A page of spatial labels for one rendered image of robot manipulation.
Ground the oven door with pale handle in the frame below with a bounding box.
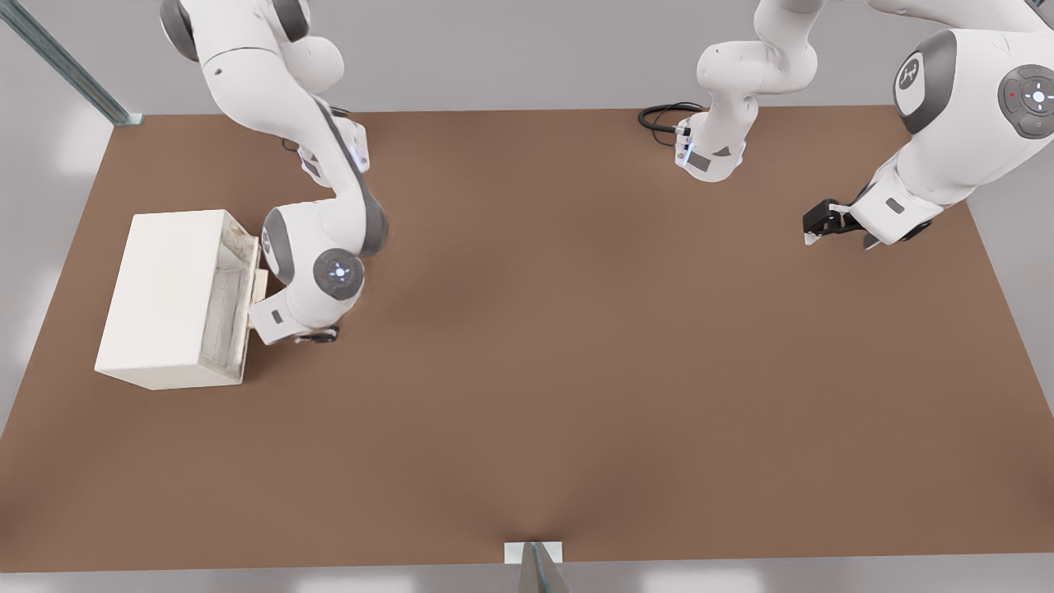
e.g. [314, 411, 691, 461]
[198, 216, 270, 386]

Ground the white oven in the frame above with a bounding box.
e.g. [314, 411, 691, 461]
[94, 209, 252, 391]

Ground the black cable loop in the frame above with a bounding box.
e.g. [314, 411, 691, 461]
[637, 101, 707, 150]

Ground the silver frame post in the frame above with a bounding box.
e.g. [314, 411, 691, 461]
[503, 540, 570, 593]
[0, 0, 146, 128]

